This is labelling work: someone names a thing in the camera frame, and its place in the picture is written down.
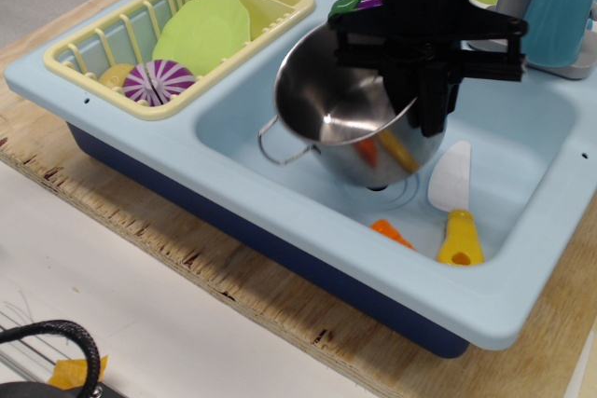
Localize yellow tape piece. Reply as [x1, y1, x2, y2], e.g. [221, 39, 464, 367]
[48, 359, 88, 391]

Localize purple toy eggplant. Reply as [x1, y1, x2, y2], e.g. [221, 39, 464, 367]
[328, 0, 382, 18]

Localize stainless steel pot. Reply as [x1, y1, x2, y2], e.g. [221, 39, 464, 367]
[258, 24, 445, 188]

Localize purple striped toy onion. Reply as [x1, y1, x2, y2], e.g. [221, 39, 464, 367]
[122, 60, 196, 107]

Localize white yellow toy knife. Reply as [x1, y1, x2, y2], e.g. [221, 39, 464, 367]
[427, 141, 485, 267]

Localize yellow toy potato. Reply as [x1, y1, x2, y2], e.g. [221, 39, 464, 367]
[98, 63, 135, 89]

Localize black device base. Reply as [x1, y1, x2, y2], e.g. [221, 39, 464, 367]
[1, 381, 123, 398]

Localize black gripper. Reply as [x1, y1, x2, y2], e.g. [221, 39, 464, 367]
[328, 0, 527, 137]

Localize black braided cable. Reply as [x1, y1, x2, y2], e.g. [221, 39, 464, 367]
[0, 320, 102, 398]

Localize plywood board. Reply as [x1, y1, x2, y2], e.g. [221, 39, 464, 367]
[0, 0, 597, 398]

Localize green toy plate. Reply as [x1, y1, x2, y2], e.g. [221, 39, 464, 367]
[153, 0, 251, 76]

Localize teal plastic cup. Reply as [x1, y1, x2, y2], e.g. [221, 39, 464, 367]
[522, 0, 593, 68]

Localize light blue toy sink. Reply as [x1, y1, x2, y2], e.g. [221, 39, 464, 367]
[4, 0, 597, 360]

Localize orange toy carrot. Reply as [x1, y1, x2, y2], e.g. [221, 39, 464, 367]
[369, 219, 415, 251]

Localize yellow dish rack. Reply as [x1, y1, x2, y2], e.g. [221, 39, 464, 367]
[43, 0, 315, 120]

